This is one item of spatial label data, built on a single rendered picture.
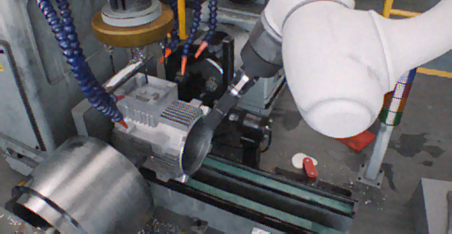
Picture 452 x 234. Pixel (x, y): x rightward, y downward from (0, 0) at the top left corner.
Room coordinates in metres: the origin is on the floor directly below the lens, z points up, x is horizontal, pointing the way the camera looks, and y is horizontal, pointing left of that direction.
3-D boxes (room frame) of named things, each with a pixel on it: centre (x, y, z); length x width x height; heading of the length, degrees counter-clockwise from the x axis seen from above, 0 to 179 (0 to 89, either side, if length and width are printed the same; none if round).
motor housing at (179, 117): (0.76, 0.15, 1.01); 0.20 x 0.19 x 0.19; 63
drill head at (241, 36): (1.06, 0.02, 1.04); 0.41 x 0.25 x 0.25; 154
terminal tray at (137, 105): (0.78, 0.19, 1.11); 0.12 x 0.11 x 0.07; 63
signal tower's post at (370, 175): (0.80, -0.45, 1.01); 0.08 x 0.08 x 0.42; 64
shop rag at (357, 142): (1.00, -0.44, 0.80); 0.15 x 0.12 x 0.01; 40
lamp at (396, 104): (0.80, -0.45, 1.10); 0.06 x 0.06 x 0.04
